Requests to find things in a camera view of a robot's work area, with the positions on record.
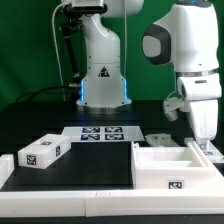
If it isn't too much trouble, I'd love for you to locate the black cable on table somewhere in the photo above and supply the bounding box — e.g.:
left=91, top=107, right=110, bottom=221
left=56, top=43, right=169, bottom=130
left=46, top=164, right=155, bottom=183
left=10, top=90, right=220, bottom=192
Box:
left=15, top=83, right=83, bottom=103

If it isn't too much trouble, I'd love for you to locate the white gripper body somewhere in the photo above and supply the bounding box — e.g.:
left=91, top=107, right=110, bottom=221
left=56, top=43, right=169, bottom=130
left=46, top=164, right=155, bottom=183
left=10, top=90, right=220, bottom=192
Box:
left=177, top=73, right=221, bottom=142

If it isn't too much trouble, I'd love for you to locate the white hanging cable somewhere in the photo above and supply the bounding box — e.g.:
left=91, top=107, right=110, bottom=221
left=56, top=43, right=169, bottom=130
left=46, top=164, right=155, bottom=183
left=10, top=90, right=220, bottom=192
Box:
left=50, top=2, right=72, bottom=102

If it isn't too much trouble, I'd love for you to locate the white left corner rail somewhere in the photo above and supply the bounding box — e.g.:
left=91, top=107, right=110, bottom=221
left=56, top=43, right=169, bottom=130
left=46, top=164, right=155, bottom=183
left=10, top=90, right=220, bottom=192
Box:
left=0, top=154, right=14, bottom=189

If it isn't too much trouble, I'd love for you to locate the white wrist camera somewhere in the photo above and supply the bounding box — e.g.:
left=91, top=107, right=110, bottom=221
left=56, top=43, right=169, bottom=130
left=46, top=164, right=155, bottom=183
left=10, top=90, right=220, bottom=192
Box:
left=163, top=97, right=184, bottom=122

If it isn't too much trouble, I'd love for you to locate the white cabinet body frame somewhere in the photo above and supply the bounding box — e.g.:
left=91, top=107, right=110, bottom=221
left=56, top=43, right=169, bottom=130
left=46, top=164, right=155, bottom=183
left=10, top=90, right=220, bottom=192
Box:
left=131, top=142, right=216, bottom=190

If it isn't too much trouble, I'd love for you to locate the white cabinet top block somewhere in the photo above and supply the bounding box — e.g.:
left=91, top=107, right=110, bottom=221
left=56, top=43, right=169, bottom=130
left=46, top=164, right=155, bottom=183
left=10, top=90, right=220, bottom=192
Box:
left=18, top=134, right=71, bottom=169

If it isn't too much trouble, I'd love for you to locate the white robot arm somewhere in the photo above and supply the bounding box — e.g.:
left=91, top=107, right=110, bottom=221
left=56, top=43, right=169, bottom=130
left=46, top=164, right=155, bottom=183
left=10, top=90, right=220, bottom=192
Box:
left=62, top=0, right=222, bottom=145

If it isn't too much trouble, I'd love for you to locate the white fiducial marker sheet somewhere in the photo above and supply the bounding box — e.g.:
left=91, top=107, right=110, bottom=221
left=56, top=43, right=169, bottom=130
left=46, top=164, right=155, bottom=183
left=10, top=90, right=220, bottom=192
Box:
left=62, top=126, right=144, bottom=142

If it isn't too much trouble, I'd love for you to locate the white table border rail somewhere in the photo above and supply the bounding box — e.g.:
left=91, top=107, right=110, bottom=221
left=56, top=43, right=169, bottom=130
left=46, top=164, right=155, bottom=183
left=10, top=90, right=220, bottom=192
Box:
left=0, top=168, right=224, bottom=218

